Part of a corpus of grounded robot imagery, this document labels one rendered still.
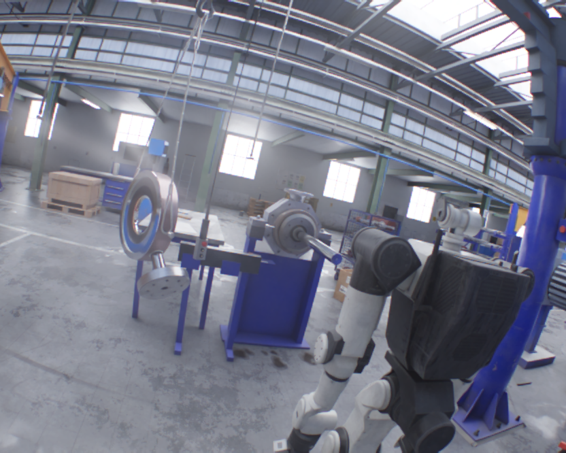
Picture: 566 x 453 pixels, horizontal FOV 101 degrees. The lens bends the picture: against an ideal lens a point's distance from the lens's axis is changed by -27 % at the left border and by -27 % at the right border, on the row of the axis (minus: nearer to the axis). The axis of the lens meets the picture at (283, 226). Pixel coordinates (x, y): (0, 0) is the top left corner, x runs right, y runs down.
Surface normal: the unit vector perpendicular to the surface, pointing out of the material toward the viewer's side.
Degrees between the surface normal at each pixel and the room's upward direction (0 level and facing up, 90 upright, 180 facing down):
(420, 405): 45
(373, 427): 100
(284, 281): 90
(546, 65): 90
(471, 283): 90
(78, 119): 90
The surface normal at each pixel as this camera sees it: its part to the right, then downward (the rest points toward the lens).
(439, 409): 0.24, -0.58
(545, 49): 0.26, 0.18
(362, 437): 0.07, 0.31
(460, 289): -0.97, -0.21
